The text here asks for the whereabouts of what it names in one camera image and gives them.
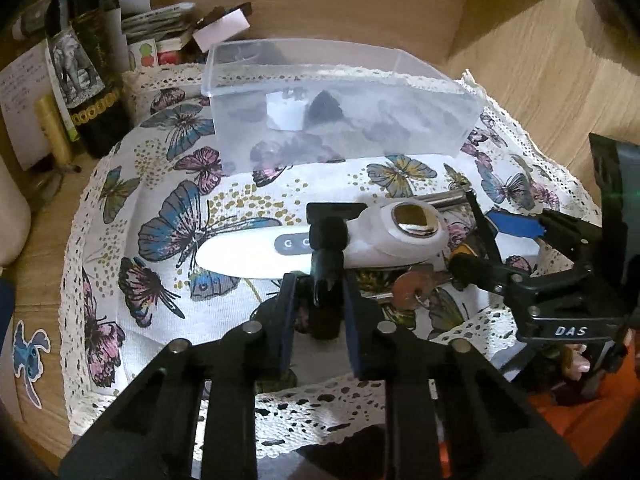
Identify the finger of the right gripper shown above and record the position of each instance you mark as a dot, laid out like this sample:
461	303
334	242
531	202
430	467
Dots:
483	273
515	226

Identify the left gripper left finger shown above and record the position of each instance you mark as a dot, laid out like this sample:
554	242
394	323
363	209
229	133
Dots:
148	432

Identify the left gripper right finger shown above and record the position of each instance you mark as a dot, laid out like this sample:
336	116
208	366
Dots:
447	407

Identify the black gold cosmetic tube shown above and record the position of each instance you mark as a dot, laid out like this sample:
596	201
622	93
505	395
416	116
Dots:
466	249

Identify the small dark butterfly clip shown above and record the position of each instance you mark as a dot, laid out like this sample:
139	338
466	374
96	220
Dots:
324	109

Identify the small white cube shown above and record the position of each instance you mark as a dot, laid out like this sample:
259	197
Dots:
284	112

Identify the silver metal pen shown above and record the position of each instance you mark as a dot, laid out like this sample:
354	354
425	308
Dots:
449	199

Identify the blue turtle sticker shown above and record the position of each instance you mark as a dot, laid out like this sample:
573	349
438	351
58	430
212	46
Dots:
27	360

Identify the butterfly print lace cloth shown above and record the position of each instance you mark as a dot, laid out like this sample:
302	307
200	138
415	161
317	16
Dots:
130	282

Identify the clear plastic storage box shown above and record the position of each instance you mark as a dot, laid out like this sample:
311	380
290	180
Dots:
393	102

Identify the cream pillar candle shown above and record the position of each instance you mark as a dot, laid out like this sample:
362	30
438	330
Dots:
15	218

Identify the dark wine bottle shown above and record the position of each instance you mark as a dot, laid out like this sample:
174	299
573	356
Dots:
90	86

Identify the white small box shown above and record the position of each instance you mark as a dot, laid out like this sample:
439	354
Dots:
222	24

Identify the handwritten white note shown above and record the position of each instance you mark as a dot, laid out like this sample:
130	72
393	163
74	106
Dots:
23	82

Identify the stack of papers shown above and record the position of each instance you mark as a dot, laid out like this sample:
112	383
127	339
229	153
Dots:
142	36

